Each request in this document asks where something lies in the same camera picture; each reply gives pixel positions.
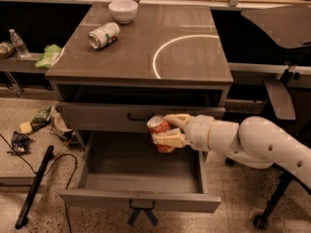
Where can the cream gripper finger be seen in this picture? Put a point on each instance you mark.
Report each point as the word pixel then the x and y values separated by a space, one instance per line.
pixel 174 138
pixel 178 120

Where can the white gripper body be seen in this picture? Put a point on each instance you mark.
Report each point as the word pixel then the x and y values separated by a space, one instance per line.
pixel 198 132

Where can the red coke can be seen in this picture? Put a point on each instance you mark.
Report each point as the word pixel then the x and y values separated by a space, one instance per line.
pixel 157 124

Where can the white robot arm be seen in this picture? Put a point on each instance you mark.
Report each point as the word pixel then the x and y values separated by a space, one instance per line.
pixel 255 142

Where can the open grey bottom drawer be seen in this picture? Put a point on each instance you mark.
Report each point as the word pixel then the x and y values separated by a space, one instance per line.
pixel 126 171

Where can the grey drawer cabinet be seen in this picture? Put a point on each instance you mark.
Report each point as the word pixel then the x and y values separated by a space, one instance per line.
pixel 168 55

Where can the closed grey upper drawer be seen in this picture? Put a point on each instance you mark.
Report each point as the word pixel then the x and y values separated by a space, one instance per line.
pixel 123 117

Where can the white green soda can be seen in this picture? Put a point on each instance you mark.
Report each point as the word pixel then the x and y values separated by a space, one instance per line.
pixel 104 35

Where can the white ceramic bowl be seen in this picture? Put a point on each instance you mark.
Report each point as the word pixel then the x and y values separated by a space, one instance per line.
pixel 123 11

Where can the green snack bag on floor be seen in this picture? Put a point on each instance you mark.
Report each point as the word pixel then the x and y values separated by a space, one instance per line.
pixel 41 119

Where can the black office chair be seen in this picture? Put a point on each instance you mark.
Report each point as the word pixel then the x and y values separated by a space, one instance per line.
pixel 269 36

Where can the yellow sponge on floor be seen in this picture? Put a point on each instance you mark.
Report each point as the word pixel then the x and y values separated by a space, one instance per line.
pixel 26 128

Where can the dark blue snack bag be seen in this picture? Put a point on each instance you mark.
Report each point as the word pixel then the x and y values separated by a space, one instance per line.
pixel 20 143

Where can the black rod on floor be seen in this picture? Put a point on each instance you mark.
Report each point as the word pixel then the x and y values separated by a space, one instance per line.
pixel 22 217

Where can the clear plastic water bottle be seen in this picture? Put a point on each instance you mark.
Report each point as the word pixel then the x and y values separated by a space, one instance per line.
pixel 18 43

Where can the small bowl at left edge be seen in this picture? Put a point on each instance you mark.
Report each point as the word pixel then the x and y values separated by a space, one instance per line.
pixel 6 50

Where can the wire basket on floor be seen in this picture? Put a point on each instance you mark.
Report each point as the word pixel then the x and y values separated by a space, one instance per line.
pixel 66 135

